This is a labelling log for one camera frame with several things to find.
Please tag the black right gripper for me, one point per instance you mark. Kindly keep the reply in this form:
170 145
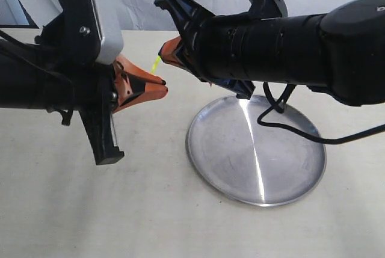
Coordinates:
183 50

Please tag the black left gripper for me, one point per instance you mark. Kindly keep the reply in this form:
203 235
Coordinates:
90 91

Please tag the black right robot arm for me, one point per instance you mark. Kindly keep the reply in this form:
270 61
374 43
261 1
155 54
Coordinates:
340 53

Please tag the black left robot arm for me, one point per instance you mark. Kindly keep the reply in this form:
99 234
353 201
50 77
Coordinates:
20 75

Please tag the round metal plate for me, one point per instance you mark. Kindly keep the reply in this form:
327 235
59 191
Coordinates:
246 162

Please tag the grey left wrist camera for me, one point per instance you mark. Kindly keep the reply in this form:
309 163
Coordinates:
85 32

